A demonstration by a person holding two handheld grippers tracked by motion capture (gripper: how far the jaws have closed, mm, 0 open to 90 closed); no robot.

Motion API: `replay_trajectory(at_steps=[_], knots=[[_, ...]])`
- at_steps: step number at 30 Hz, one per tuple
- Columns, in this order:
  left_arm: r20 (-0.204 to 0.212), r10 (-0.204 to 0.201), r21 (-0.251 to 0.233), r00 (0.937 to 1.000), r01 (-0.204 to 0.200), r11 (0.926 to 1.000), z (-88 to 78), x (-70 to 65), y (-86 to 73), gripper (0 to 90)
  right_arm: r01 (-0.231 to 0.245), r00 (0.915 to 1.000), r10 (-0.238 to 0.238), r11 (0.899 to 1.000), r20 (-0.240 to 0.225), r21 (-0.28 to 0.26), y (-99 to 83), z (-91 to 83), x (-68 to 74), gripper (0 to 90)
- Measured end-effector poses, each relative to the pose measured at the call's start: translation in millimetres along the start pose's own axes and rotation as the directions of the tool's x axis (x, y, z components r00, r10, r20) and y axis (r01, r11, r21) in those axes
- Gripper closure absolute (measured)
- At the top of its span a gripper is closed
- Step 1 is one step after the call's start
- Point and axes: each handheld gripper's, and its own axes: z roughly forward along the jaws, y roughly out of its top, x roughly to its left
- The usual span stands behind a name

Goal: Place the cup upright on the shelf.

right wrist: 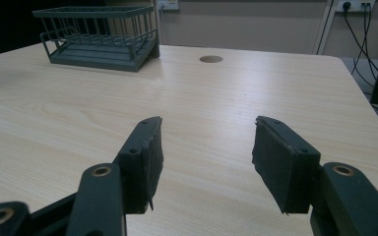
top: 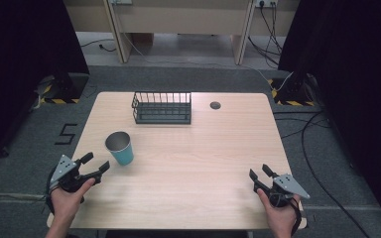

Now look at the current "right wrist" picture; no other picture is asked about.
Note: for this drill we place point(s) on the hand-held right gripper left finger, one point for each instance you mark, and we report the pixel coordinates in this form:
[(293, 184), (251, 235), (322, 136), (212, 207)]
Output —
[(141, 170)]

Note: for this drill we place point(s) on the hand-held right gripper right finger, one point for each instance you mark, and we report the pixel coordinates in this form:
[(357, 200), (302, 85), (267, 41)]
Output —
[(280, 164)]

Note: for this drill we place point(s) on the white double wall socket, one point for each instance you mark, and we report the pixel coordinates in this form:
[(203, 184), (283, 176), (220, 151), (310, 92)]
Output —
[(356, 4)]

